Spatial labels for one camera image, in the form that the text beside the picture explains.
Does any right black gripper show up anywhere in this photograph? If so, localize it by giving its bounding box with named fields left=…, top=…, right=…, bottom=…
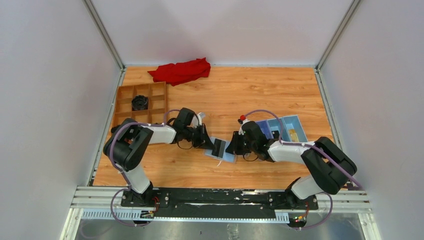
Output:
left=226, top=131, right=257, bottom=156

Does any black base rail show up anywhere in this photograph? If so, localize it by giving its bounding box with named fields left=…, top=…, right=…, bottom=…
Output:
left=120, top=187, right=319, bottom=220

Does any brown compartment tray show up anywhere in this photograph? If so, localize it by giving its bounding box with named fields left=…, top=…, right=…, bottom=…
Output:
left=110, top=82, right=169, bottom=128

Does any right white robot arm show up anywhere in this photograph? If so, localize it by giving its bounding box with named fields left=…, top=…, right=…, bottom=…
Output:
left=227, top=115, right=358, bottom=209

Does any black credit card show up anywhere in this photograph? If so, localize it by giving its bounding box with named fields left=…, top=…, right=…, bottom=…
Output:
left=211, top=138, right=227, bottom=158

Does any blue plastic box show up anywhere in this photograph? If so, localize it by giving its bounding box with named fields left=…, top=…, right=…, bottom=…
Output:
left=256, top=115, right=308, bottom=143

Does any aluminium frame rail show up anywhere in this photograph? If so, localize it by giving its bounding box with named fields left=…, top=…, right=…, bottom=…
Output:
left=60, top=186, right=381, bottom=240

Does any black round part upper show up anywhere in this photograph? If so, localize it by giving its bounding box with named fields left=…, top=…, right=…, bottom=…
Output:
left=131, top=95, right=149, bottom=111

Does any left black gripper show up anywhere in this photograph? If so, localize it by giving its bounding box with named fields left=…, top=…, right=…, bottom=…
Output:
left=183, top=123, right=215, bottom=150

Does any red cloth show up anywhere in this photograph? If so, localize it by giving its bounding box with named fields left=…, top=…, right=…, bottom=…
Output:
left=148, top=57, right=211, bottom=87

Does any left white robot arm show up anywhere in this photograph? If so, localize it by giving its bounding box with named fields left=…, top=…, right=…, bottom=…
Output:
left=103, top=107, right=215, bottom=207

